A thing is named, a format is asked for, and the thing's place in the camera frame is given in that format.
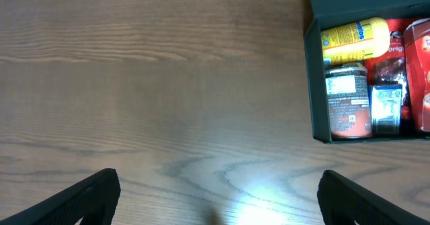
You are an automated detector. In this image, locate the small blue packet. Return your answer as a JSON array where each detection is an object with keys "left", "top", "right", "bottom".
[{"left": 370, "top": 85, "right": 402, "bottom": 136}]

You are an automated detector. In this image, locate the red Pringles can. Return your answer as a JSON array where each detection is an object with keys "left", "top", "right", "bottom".
[{"left": 325, "top": 62, "right": 372, "bottom": 139}]

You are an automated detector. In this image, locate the red Hello Panda box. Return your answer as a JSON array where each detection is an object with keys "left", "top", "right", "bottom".
[{"left": 404, "top": 18, "right": 429, "bottom": 133}]

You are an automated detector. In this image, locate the dark green box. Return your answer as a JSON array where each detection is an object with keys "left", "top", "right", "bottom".
[{"left": 304, "top": 0, "right": 429, "bottom": 144}]

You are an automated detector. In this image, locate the red candy bag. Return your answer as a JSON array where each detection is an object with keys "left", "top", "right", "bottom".
[{"left": 363, "top": 18, "right": 417, "bottom": 120}]

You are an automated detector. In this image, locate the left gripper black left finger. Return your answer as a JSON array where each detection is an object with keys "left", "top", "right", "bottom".
[{"left": 1, "top": 168, "right": 121, "bottom": 225}]

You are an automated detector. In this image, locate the yellow small can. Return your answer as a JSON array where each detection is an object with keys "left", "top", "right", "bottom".
[{"left": 321, "top": 17, "right": 390, "bottom": 66}]

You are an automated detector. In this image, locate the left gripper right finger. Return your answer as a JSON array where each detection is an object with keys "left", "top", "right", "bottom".
[{"left": 317, "top": 170, "right": 429, "bottom": 225}]

